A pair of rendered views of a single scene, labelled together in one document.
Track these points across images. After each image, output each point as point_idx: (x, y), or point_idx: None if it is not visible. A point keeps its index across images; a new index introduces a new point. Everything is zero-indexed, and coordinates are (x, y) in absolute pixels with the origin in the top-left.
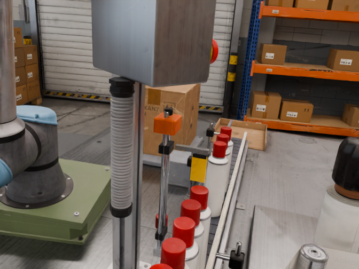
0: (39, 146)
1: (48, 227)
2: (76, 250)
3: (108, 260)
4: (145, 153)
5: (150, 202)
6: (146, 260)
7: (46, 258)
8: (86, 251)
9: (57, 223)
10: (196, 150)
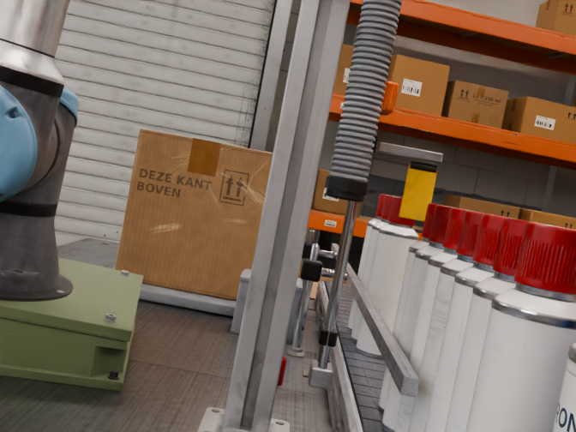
0: (58, 148)
1: (41, 344)
2: (110, 396)
3: (193, 412)
4: (165, 288)
5: (221, 352)
6: (273, 417)
7: (48, 400)
8: (135, 399)
9: (68, 332)
10: (421, 153)
